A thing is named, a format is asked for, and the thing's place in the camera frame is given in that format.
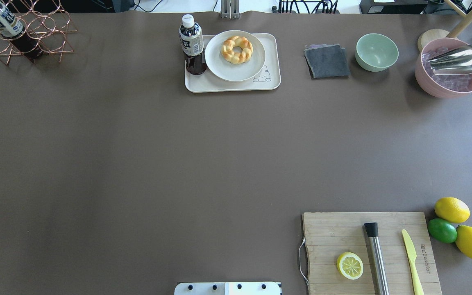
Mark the green lime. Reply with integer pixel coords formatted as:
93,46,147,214
427,218,458,243

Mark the wooden mug tree stand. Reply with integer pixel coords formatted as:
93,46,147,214
418,0,472,52

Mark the grey folded cloth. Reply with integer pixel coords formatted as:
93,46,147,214
304,44,350,79

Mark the bottle in rack upper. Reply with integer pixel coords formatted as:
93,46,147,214
0,1,43,60

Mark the steel ice scoop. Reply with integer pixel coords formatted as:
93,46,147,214
429,45,472,75

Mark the red drink bottle on tray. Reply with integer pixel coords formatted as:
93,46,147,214
179,14,207,75

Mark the half lemon slice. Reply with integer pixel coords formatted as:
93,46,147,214
336,252,363,280

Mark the glazed yellow donut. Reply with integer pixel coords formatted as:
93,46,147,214
220,36,254,65

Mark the yellow plastic knife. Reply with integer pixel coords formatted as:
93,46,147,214
402,229,424,295

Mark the copper wire bottle rack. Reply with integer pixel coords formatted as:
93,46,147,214
0,0,78,65

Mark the mint green bowl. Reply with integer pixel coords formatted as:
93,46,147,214
355,33,399,72

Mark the white plate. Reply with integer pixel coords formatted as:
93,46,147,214
204,30,266,82

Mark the pink bowl with ice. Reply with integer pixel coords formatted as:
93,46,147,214
415,38,472,98

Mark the wooden cutting board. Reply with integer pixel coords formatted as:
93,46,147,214
303,212,442,295

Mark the aluminium frame post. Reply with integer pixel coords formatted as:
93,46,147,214
220,0,240,19

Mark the cream serving tray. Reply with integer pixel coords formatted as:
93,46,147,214
185,33,281,93

